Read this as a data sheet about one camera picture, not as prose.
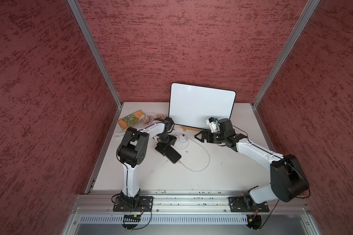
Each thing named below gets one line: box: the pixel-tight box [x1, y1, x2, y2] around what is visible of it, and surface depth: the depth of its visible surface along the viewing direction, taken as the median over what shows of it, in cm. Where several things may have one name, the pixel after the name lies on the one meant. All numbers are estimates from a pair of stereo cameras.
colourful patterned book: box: [117, 109, 145, 129], surface depth 109 cm
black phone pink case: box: [164, 145, 182, 165], surface depth 92 cm
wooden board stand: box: [181, 125, 204, 132], surface depth 102 cm
